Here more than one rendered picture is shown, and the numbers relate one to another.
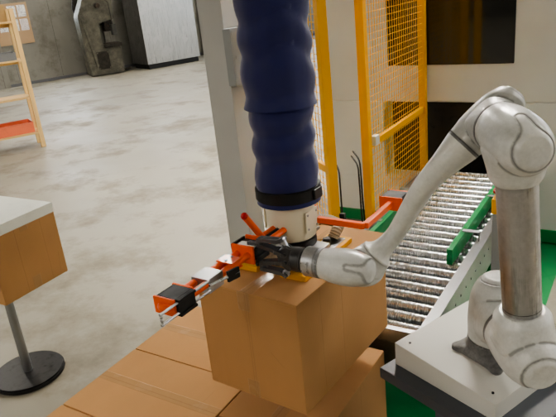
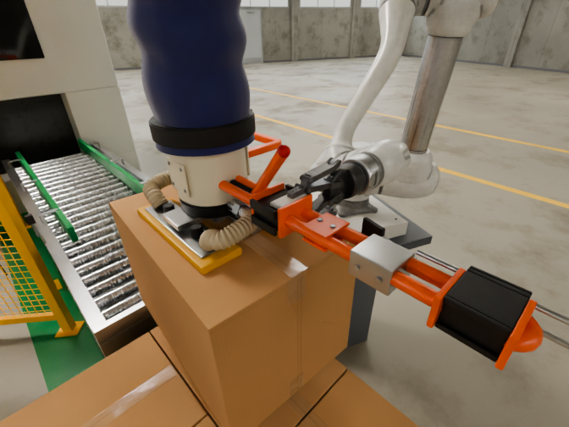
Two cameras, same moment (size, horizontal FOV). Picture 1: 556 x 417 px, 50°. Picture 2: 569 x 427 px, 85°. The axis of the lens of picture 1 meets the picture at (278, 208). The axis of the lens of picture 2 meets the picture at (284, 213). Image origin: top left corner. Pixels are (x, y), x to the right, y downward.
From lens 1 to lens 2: 1.78 m
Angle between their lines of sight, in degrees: 69
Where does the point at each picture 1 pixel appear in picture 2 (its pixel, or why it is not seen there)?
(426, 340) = not seen: hidden behind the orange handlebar
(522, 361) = (437, 176)
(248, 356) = (294, 356)
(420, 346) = not seen: hidden behind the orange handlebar
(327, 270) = (395, 168)
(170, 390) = not seen: outside the picture
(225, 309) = (265, 327)
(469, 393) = (389, 229)
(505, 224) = (446, 73)
